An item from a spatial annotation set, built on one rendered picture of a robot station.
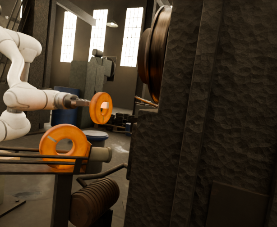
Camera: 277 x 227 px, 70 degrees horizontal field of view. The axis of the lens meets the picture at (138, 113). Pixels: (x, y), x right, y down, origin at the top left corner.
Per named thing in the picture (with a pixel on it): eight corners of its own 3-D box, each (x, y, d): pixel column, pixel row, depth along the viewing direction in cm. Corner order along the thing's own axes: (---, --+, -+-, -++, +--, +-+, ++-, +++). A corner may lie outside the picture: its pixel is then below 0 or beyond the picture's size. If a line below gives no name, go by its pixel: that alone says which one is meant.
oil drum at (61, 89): (83, 127, 468) (87, 89, 460) (64, 129, 413) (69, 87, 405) (63, 123, 491) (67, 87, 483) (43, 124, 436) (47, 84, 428)
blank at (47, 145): (68, 177, 69) (66, 174, 72) (96, 141, 73) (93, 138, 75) (28, 155, 61) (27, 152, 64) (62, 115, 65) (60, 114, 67)
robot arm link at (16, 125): (-10, 137, 144) (19, 132, 164) (4, 145, 138) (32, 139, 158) (4, 28, 130) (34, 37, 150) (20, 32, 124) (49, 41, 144)
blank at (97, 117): (114, 94, 103) (108, 94, 104) (97, 89, 88) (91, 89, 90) (110, 124, 102) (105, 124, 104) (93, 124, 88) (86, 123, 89)
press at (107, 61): (76, 107, 893) (82, 46, 869) (95, 108, 991) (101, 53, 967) (98, 112, 820) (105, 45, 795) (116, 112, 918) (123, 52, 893)
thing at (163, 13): (178, 105, 122) (190, 27, 118) (154, 105, 79) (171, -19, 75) (168, 104, 125) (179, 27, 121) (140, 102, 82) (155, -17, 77)
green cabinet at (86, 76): (64, 125, 458) (71, 60, 445) (84, 123, 522) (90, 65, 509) (81, 129, 440) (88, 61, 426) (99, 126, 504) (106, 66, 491)
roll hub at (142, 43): (160, 87, 117) (167, 38, 114) (143, 81, 91) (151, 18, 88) (151, 86, 119) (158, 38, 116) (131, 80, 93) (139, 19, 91)
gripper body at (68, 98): (73, 108, 108) (88, 110, 104) (62, 108, 100) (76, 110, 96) (74, 94, 107) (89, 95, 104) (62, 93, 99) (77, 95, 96)
